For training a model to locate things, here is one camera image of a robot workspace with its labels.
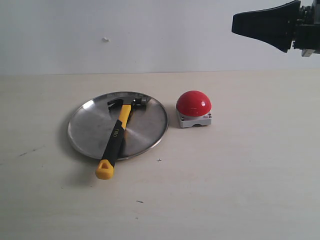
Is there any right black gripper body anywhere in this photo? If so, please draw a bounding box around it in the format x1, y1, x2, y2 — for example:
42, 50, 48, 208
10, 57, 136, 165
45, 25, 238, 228
292, 0, 320, 57

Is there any yellow black claw hammer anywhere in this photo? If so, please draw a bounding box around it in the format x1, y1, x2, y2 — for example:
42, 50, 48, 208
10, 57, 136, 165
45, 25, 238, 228
95, 96, 148, 180

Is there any red dome push button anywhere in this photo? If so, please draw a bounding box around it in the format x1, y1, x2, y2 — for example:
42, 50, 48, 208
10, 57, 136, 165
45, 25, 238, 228
175, 90, 212, 128

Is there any round stainless steel plate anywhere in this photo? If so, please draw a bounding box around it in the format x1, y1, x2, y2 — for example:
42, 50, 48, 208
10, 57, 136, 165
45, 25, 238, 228
67, 91, 169, 160

